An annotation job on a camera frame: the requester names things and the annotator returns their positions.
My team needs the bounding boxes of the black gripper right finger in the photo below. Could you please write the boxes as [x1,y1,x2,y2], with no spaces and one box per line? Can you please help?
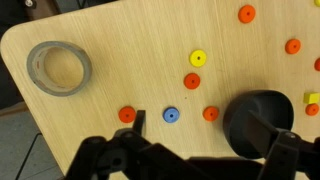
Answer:
[243,111,320,180]

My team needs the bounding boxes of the black bowl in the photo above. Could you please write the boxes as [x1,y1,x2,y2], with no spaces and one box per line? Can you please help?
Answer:
[222,89,295,160]

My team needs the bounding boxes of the brown leather chair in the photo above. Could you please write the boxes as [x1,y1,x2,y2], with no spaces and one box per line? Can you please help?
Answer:
[24,0,63,22]

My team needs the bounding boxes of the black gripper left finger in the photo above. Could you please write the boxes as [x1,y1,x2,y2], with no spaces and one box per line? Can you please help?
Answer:
[64,109,201,180]

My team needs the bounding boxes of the yellow wooden cube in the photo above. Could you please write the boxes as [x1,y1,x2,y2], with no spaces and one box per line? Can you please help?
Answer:
[303,92,320,105]

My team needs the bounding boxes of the blue disc with hole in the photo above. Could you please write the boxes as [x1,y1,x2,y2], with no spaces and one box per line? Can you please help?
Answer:
[162,106,181,124]

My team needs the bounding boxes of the gray duct tape roll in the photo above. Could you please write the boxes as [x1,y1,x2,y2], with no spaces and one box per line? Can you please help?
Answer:
[26,40,93,98]

